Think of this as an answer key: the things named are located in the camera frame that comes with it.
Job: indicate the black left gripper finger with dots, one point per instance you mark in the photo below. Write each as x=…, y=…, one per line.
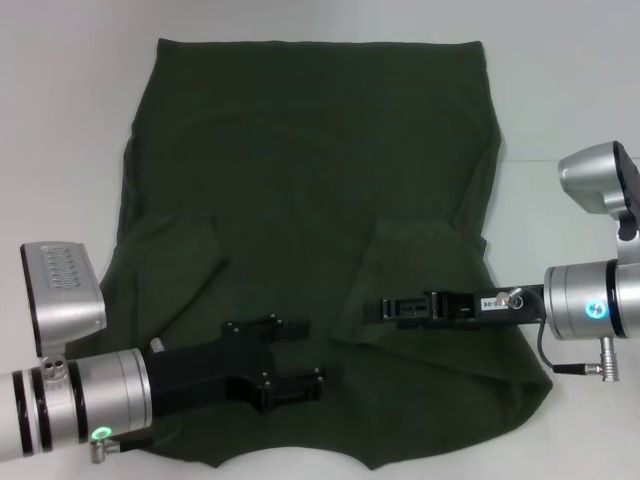
x=295, y=330
x=295, y=390

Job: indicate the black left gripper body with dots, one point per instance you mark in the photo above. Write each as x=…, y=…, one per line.
x=210, y=372

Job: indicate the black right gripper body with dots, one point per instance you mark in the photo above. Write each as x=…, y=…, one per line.
x=530, y=305

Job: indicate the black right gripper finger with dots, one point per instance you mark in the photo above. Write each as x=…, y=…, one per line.
x=390, y=310
x=415, y=325

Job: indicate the dark green shirt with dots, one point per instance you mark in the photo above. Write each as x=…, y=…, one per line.
x=300, y=175

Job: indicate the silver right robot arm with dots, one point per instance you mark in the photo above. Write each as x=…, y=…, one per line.
x=575, y=300

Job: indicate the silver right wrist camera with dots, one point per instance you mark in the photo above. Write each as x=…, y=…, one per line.
x=595, y=175

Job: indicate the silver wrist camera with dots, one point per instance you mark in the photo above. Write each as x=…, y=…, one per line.
x=595, y=175
x=65, y=295

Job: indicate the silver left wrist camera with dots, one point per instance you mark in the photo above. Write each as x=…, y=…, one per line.
x=65, y=295

